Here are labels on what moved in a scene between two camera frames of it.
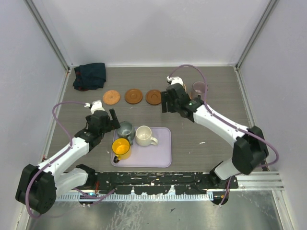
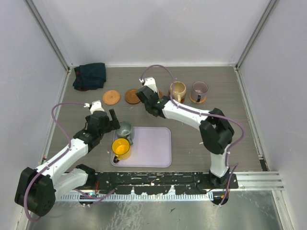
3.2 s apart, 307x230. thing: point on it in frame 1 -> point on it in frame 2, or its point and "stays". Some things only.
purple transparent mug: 198,88 stays
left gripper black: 111,124 stays
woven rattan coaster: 111,97 stays
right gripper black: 165,99 -> 155,93
